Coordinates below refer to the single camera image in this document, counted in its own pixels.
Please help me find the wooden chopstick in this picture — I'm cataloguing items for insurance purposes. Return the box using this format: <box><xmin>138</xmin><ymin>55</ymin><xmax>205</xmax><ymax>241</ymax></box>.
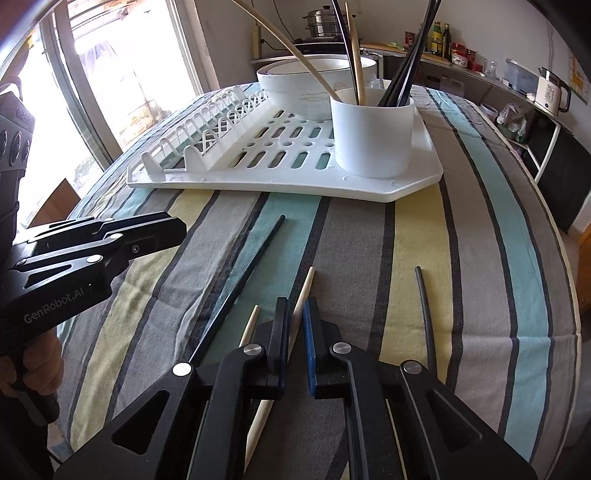
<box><xmin>238</xmin><ymin>305</ymin><xmax>260</xmax><ymax>347</ymax></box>
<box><xmin>345</xmin><ymin>2</ymin><xmax>366</xmax><ymax>106</ymax></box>
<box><xmin>232</xmin><ymin>0</ymin><xmax>341</xmax><ymax>102</ymax></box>
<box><xmin>245</xmin><ymin>266</ymin><xmax>315</xmax><ymax>470</ymax></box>

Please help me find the metal kitchen shelf table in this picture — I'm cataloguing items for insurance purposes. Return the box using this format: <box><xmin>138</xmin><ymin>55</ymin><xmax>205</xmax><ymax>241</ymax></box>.
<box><xmin>250</xmin><ymin>43</ymin><xmax>576</xmax><ymax>183</ymax></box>

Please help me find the person's left hand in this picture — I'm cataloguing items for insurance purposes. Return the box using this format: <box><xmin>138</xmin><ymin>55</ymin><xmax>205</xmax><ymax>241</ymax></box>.
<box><xmin>0</xmin><ymin>329</ymin><xmax>64</xmax><ymax>397</ymax></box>

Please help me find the wooden chair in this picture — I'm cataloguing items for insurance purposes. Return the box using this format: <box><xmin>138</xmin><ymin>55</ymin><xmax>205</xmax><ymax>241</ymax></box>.
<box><xmin>28</xmin><ymin>179</ymin><xmax>80</xmax><ymax>228</ymax></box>

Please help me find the striped tablecloth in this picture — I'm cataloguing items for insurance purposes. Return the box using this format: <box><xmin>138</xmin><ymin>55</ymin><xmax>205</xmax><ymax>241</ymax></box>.
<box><xmin>58</xmin><ymin>87</ymin><xmax>581</xmax><ymax>478</ymax></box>

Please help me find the white plastic dish rack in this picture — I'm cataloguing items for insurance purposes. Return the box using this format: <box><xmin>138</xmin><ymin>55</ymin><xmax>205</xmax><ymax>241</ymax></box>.
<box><xmin>126</xmin><ymin>86</ymin><xmax>444</xmax><ymax>203</ymax></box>

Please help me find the white utensil cup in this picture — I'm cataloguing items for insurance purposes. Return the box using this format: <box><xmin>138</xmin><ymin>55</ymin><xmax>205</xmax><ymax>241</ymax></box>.
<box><xmin>331</xmin><ymin>88</ymin><xmax>415</xmax><ymax>179</ymax></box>

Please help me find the white ceramic bowl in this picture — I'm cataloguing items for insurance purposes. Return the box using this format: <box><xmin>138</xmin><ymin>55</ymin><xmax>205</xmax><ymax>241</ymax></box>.
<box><xmin>256</xmin><ymin>54</ymin><xmax>353</xmax><ymax>121</ymax></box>

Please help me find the black induction stove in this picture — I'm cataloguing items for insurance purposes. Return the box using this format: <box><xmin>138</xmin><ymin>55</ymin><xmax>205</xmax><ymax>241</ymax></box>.
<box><xmin>294</xmin><ymin>36</ymin><xmax>346</xmax><ymax>55</ymax></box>

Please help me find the wooden cutting board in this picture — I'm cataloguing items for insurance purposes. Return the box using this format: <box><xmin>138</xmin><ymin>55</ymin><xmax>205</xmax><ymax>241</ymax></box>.
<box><xmin>361</xmin><ymin>42</ymin><xmax>452</xmax><ymax>67</ymax></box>

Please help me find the dark sauce bottle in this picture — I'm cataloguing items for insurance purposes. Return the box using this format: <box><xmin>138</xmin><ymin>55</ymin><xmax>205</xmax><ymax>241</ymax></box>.
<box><xmin>442</xmin><ymin>23</ymin><xmax>452</xmax><ymax>61</ymax></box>

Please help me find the steel steamer pot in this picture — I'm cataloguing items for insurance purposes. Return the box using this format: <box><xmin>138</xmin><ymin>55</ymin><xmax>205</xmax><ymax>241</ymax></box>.
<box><xmin>303</xmin><ymin>5</ymin><xmax>341</xmax><ymax>38</ymax></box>

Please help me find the green oil bottle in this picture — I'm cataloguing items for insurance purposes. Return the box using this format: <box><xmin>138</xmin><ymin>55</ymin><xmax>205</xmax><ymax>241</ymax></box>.
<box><xmin>431</xmin><ymin>21</ymin><xmax>443</xmax><ymax>57</ymax></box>

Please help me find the clear plastic storage box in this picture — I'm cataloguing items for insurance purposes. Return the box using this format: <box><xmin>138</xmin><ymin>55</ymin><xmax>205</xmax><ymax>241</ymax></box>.
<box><xmin>504</xmin><ymin>58</ymin><xmax>539</xmax><ymax>95</ymax></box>

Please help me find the white electric kettle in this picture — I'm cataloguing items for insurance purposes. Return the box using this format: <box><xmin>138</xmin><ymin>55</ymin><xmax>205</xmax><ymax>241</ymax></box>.
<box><xmin>535</xmin><ymin>67</ymin><xmax>572</xmax><ymax>116</ymax></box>

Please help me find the giraffe wall poster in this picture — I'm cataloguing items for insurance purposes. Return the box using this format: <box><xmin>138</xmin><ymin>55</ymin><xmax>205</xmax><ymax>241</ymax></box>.
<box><xmin>569</xmin><ymin>52</ymin><xmax>590</xmax><ymax>104</ymax></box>

